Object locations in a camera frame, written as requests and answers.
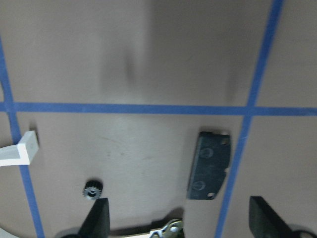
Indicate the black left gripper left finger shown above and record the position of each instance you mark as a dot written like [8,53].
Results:
[97,222]

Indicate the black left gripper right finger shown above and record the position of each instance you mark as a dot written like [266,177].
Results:
[264,222]

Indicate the small black bearing gear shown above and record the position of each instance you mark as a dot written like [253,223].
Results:
[92,189]

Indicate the olive brake shoe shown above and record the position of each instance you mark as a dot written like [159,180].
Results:
[173,229]

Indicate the black brake pad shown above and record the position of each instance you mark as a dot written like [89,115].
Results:
[208,172]

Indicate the white curved plastic bracket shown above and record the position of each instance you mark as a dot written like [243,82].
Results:
[21,153]

